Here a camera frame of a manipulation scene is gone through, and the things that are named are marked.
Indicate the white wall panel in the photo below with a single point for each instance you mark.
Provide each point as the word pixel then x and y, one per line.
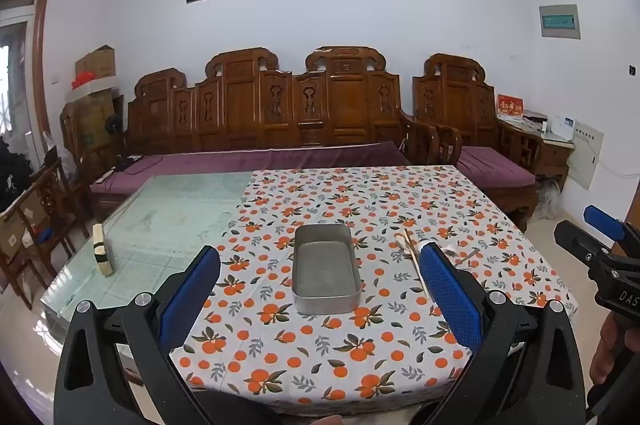
pixel 587 160

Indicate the person's right hand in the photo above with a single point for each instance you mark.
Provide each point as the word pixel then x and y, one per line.
pixel 606 350

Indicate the metal spoon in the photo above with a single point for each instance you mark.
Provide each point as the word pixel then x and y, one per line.
pixel 470 255

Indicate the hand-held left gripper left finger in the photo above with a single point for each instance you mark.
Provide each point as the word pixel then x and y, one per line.
pixel 192 295

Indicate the red gift box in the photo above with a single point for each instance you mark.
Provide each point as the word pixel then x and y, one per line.
pixel 510 106

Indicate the purple sofa cushion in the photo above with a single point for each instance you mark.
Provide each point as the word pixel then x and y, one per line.
pixel 240 162

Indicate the grey wall electrical box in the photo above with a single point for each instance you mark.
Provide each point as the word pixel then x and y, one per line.
pixel 560 21

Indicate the wooden door frame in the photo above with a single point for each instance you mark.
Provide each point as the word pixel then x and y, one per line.
pixel 42 55

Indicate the small black fan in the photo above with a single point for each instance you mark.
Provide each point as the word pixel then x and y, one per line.
pixel 112 124

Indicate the wooden side table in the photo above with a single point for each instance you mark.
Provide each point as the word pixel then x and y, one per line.
pixel 552 155

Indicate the pale rectangular block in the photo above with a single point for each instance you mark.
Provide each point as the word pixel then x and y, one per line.
pixel 102 250

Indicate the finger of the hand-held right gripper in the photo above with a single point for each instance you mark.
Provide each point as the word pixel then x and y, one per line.
pixel 580 240
pixel 605 217

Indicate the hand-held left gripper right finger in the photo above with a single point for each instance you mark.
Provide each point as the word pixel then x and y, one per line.
pixel 447 295

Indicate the wooden chair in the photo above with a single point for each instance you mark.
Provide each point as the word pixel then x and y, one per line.
pixel 42 215

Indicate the white desk device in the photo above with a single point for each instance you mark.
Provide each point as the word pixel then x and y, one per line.
pixel 564 127

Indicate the orange print tablecloth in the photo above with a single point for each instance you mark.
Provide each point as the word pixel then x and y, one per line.
pixel 310 200

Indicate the carved wooden armchair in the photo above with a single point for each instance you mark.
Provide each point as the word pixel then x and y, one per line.
pixel 455 100

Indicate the carved wooden sofa bench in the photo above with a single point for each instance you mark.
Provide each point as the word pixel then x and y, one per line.
pixel 280 105

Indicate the metal tray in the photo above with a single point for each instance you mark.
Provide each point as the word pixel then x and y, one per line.
pixel 325 272

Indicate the large cardboard box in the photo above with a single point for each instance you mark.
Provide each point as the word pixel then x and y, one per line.
pixel 92 120

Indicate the small cardboard box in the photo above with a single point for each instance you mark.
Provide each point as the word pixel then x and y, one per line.
pixel 96 62

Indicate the purple armchair cushion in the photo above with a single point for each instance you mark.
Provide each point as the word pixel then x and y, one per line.
pixel 495 167

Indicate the red decoration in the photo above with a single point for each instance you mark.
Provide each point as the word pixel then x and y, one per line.
pixel 82 80

